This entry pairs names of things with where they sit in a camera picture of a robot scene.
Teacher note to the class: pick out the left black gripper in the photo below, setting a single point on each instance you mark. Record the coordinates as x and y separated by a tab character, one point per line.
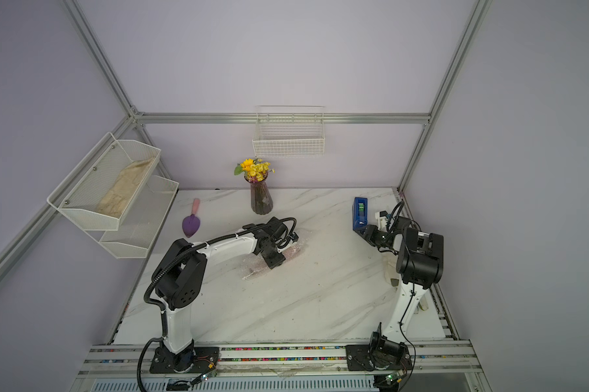
275	261

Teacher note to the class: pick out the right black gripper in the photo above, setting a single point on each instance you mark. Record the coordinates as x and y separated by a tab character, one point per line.
370	233

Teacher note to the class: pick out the clear bubble wrap sheet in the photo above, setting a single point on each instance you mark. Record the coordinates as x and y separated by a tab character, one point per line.
255	266

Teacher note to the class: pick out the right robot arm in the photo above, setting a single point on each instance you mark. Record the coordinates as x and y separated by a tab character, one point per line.
420	265

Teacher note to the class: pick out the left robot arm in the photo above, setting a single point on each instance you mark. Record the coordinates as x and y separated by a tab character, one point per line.
177	281

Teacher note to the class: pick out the blue tape dispenser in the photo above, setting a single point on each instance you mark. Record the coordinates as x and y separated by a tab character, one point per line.
359	222

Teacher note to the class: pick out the purple ribbed glass vase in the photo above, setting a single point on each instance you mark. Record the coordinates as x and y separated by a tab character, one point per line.
260	198

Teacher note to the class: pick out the yellow artificial flowers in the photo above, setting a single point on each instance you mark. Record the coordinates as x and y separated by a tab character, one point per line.
253	170

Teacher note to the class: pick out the lower white mesh shelf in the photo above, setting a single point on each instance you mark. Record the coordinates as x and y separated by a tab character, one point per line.
138	232

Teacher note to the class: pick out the white mesh shelf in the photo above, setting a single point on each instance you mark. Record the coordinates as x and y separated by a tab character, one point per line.
80	192
138	232

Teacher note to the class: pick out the beige cloth gloves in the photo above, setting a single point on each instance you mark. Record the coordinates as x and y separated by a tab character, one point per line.
116	200

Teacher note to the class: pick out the upper white mesh shelf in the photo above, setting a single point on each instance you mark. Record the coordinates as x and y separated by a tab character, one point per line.
80	192

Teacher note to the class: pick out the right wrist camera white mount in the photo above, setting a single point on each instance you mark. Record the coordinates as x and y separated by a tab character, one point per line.
384	220

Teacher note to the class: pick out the purple trowel pink handle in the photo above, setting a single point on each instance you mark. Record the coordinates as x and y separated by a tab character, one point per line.
191	223

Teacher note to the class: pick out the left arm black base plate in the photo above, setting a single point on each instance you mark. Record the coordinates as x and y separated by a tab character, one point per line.
196	360

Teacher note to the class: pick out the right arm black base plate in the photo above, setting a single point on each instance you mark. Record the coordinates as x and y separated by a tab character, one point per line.
363	358

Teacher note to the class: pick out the white wire wall basket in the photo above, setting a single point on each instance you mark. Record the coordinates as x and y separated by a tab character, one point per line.
289	131

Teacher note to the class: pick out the aluminium front rail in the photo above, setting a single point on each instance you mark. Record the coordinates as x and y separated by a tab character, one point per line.
283	366

